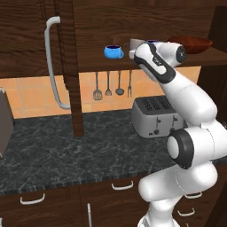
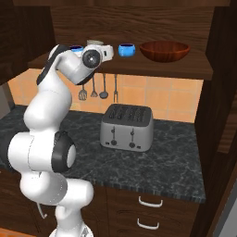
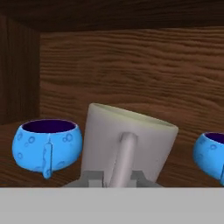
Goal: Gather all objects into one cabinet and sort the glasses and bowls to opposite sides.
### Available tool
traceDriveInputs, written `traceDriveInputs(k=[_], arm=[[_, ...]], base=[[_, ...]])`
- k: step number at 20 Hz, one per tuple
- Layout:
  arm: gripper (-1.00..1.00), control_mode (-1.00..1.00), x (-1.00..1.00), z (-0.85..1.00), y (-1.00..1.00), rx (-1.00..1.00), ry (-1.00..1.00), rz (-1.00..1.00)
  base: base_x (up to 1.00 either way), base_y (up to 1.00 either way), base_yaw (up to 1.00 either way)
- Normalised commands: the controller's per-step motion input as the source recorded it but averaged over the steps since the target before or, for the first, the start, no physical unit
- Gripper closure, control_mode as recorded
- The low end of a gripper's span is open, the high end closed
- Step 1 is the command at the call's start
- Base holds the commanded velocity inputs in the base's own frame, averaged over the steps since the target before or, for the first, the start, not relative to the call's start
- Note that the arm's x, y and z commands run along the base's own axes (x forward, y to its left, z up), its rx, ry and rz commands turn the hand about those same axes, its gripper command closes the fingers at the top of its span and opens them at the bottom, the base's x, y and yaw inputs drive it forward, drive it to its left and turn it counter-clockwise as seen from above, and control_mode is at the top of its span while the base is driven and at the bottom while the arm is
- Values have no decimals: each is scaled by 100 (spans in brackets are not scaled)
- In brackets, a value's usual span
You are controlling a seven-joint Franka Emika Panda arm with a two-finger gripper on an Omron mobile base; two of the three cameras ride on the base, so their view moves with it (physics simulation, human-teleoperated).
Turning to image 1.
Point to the dark wood wide drawer front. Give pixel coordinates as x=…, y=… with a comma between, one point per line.
x=53, y=209

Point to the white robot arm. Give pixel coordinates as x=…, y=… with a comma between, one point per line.
x=192, y=106

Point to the dark wood narrow cabinet door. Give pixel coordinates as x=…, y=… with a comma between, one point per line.
x=211, y=74

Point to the dark wood open cabinet door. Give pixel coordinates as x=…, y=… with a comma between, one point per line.
x=71, y=59

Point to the dark wood base cabinet door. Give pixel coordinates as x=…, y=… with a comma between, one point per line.
x=115, y=212

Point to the small grey spatula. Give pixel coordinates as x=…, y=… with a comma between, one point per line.
x=108, y=91

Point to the blue mug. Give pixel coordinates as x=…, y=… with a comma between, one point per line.
x=152, y=41
x=112, y=52

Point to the dark wood open wall cabinet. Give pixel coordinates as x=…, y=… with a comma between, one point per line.
x=97, y=29

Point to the grey ladle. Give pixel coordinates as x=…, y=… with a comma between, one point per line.
x=119, y=91

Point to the dark wood closed cabinet door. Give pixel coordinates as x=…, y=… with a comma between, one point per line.
x=20, y=38

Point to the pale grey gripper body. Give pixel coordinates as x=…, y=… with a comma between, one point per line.
x=136, y=43

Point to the grey slotted spatula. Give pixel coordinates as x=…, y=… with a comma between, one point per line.
x=97, y=94

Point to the silver four-slot toaster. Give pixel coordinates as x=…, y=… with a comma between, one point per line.
x=150, y=118

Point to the dark wood drawer stack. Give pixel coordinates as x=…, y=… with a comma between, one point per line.
x=204, y=204

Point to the grey long fork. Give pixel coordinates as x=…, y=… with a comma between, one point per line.
x=129, y=85

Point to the brown wooden bowl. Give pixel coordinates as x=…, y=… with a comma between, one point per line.
x=195, y=44

